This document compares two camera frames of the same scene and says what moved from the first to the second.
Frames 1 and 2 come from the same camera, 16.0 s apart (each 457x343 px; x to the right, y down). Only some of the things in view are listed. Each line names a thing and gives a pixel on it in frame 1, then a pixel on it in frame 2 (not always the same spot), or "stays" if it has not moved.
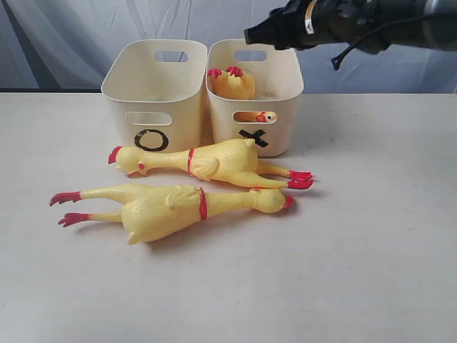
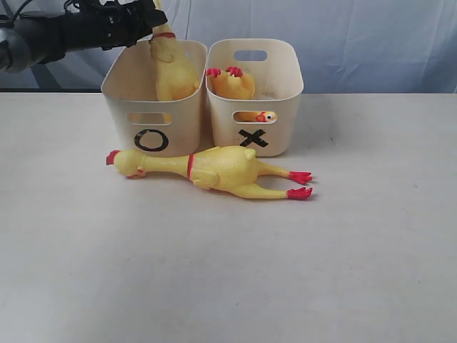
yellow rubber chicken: (148, 214) to (176, 76)
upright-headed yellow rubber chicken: (234, 83) stays
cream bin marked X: (265, 118) stays
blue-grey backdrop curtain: (56, 46) stays
